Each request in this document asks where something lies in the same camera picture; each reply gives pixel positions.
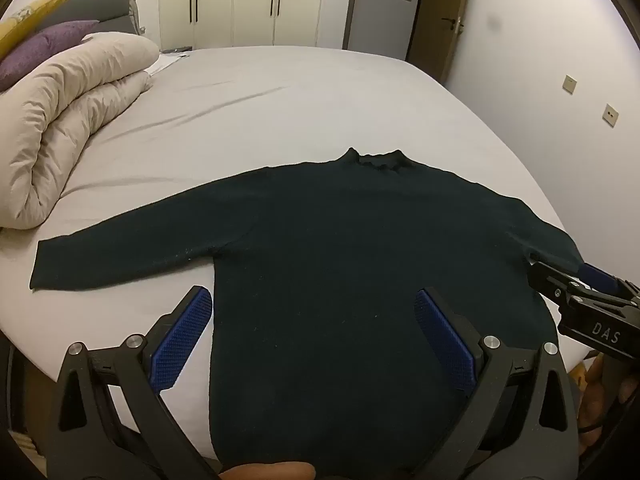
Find purple pillow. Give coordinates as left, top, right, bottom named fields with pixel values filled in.
left=0, top=20, right=101, bottom=92

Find white wardrobe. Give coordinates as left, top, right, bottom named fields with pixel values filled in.
left=159, top=0, right=358, bottom=52

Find brown wooden door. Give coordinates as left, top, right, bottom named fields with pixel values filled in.
left=406, top=0, right=474, bottom=87

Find grey headboard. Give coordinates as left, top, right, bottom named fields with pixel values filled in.
left=45, top=0, right=146, bottom=36

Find dark green sweater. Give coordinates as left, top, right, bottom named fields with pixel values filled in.
left=29, top=147, right=586, bottom=480

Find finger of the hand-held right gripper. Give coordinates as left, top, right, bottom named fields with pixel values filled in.
left=577, top=261, right=640, bottom=307
left=527, top=259, right=591, bottom=313

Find yellow pillow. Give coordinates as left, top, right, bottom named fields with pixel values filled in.
left=0, top=0, right=73, bottom=58

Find bed with grey sheet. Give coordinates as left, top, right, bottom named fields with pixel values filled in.
left=0, top=46, right=588, bottom=463

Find beige rolled duvet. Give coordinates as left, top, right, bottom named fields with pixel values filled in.
left=0, top=32, right=160, bottom=232

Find white papers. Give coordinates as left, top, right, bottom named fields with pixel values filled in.
left=144, top=52, right=192, bottom=77

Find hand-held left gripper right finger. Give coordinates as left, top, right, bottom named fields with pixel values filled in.
left=414, top=287, right=581, bottom=480

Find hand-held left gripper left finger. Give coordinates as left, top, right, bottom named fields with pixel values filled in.
left=45, top=285, right=221, bottom=480

